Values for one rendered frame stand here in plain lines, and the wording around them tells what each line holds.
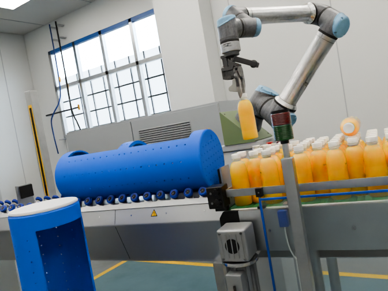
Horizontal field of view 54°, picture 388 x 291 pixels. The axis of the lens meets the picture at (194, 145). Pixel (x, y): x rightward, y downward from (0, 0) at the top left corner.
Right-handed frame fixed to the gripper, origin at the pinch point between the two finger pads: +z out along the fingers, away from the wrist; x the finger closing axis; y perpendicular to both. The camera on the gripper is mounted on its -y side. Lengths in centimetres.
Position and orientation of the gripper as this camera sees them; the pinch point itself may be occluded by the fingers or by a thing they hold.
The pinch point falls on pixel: (242, 94)
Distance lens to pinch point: 178.9
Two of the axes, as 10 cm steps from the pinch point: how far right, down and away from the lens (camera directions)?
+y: -8.8, 1.3, 4.5
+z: 1.7, 9.8, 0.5
